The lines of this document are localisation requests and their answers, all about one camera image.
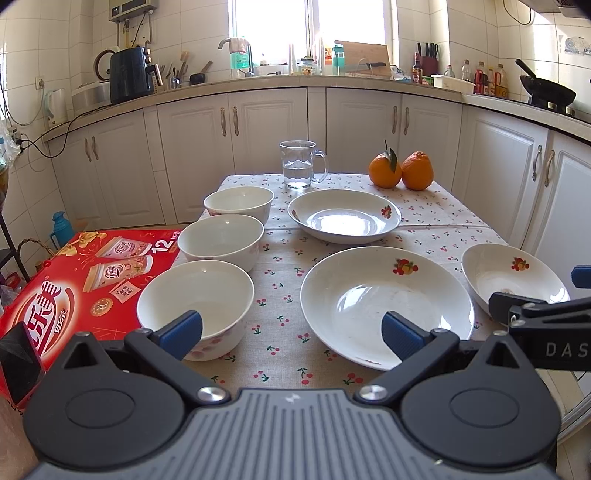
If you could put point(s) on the white rice cooker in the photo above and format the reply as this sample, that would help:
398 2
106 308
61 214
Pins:
90 96

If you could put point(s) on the knife block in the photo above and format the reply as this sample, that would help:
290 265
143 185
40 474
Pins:
429 58

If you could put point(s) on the orange with leaf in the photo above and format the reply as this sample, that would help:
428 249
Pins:
385 170

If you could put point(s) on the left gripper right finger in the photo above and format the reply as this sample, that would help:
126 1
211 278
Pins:
420 353

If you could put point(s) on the wooden cutting board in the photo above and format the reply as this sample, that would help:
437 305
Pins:
366 59

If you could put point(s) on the red drink carton box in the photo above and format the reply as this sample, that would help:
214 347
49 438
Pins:
92 284

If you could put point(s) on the wicker basket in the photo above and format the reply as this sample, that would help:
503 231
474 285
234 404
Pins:
36 254

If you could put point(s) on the glass water mug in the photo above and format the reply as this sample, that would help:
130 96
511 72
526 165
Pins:
297 159

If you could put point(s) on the green dish soap bottle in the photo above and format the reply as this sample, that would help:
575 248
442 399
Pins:
239 57

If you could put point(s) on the white electric kettle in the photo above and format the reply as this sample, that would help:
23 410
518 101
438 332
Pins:
54 107

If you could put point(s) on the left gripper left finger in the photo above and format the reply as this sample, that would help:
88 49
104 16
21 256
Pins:
162 352

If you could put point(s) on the white kitchen cabinets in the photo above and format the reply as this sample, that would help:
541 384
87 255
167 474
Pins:
524 171

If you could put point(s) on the large white fruit plate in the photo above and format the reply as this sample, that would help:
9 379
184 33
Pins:
345 296

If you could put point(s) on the bumpy orange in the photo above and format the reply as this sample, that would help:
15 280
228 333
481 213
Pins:
417 171

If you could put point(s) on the teal thermos jug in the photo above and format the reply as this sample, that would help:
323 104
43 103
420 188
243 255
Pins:
62 231

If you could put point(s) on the black wok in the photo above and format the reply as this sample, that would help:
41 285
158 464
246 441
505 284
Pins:
543 92

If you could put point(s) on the black air fryer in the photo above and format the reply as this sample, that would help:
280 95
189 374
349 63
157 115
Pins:
132 74

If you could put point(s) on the white bowl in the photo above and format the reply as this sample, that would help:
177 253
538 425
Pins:
247 200
220 292
231 238

